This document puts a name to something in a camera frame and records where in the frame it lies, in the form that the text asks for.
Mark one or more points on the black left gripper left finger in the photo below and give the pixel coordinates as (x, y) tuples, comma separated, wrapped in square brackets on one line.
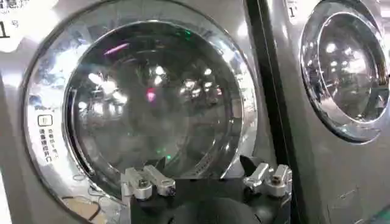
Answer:
[(143, 180)]

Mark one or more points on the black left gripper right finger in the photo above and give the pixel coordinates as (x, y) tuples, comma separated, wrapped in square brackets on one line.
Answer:
[(268, 178)]

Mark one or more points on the round glass dryer door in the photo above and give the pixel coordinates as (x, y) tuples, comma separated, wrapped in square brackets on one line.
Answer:
[(146, 100), (344, 67)]

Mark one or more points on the grey dryer with label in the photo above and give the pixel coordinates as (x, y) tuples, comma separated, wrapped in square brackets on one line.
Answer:
[(18, 91)]

